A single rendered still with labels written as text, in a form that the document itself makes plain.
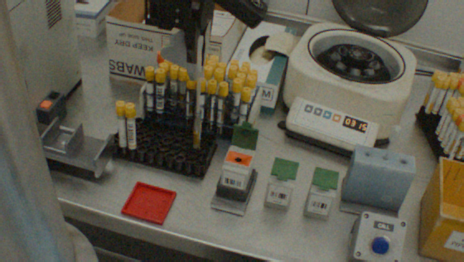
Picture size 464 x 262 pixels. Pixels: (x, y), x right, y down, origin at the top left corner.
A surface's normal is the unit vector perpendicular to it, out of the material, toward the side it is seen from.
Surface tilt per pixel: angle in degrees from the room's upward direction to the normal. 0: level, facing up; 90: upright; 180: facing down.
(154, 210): 0
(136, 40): 91
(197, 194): 0
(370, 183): 90
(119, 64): 90
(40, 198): 89
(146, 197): 0
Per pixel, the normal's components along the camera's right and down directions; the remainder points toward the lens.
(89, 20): -0.19, 0.63
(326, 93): -0.40, 0.57
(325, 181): 0.08, -0.76
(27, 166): 0.97, 0.21
